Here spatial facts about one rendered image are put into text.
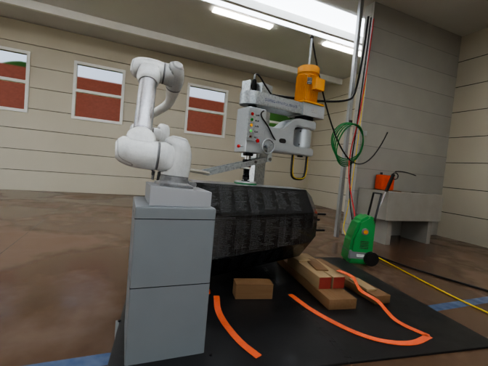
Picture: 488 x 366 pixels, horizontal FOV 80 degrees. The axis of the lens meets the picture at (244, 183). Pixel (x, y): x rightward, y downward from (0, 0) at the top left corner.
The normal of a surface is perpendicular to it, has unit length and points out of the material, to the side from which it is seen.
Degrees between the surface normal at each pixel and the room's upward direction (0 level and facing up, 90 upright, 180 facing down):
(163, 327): 90
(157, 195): 90
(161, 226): 90
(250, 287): 90
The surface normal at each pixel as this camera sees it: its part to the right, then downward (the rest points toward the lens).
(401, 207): 0.38, 0.08
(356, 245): 0.01, 0.05
